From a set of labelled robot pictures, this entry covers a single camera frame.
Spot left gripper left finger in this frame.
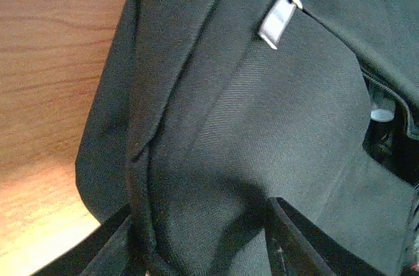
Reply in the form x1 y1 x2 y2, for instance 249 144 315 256
33 205 130 275

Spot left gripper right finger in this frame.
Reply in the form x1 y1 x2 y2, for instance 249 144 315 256
264 198 383 276

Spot black student backpack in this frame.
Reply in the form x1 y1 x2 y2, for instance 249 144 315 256
76 0 418 275

